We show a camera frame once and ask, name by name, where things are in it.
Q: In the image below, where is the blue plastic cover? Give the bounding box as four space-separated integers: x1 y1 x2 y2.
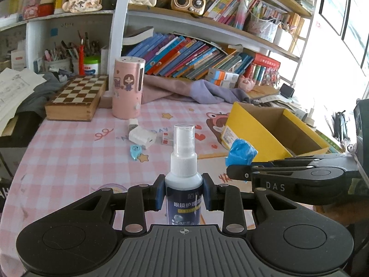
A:
225 138 258 166

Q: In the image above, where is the white container with pens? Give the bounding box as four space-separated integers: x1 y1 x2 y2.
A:
249 14 279 42

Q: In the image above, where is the yellow cardboard box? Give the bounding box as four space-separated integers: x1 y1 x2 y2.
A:
220 102 330 162

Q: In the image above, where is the brown cardboard sheet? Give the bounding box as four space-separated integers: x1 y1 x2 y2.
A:
248 85 281 99

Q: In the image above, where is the stack of white papers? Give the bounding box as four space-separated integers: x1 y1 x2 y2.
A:
0 68 47 123

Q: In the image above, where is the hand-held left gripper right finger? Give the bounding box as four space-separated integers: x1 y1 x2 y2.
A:
201 173 302 235

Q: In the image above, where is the red and white doll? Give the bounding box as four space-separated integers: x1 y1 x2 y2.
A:
39 0 55 18

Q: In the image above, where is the white charger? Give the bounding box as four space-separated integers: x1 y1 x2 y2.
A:
129 125 158 150

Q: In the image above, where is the light blue correction tape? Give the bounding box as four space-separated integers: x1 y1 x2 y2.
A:
130 144 143 161

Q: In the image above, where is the black phone stand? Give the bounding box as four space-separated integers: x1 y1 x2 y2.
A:
280 83 295 98

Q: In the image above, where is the white jar with green lid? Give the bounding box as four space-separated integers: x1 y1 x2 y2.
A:
83 55 101 76

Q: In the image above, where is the red boxed dictionary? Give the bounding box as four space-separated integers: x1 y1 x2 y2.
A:
254 53 281 67

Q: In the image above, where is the row of shelf books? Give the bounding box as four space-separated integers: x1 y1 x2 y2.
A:
156 0 260 27

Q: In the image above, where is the pen holder with pens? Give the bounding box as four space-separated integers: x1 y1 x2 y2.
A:
43 30 81 74

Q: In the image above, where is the white bookshelf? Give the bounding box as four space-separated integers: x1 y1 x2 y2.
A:
0 0 320 104

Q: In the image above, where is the pink cylindrical holder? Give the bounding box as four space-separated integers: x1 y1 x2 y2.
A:
112 57 145 120

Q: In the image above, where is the orange and white small box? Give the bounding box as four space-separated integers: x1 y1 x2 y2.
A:
208 68 240 82
213 79 238 89

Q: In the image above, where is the row of leaning books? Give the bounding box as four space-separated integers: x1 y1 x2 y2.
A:
122 33 255 81

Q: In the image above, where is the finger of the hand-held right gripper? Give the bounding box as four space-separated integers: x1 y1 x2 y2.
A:
269 153 358 167
226 164 312 181

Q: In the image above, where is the pink pig toy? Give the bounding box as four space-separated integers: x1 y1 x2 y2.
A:
238 73 256 93

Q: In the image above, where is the wooden chessboard box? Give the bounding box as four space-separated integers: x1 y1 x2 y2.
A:
45 74 108 122

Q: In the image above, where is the wooden retro radio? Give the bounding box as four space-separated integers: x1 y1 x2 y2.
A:
171 0 207 17

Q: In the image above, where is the grey cloth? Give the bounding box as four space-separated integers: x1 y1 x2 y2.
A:
17 72 70 116

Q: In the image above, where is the pink checked tablecloth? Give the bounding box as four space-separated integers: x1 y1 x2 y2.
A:
0 91 346 237

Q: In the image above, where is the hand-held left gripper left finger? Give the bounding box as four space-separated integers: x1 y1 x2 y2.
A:
71 174 167 235

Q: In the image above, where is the small spray bottle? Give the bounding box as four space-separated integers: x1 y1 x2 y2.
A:
164 123 204 226

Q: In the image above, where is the pink and purple cloth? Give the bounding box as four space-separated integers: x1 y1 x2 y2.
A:
143 75 251 105

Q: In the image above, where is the pastel striped tumbler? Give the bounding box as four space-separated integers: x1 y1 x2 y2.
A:
234 0 249 31

